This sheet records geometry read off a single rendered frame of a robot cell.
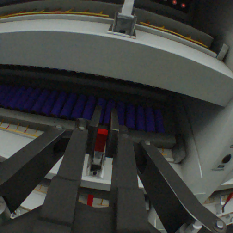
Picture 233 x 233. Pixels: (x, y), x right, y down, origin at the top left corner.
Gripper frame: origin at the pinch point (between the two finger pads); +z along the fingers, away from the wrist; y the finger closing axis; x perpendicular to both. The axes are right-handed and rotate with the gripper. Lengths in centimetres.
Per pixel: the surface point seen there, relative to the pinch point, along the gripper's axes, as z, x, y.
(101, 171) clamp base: 1.2, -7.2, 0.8
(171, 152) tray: 7.8, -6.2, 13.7
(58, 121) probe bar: 7.5, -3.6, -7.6
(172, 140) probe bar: 7.6, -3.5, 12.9
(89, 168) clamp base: 1.5, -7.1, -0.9
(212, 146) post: 0.4, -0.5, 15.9
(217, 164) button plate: 0.3, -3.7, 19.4
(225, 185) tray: 1.8, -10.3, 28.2
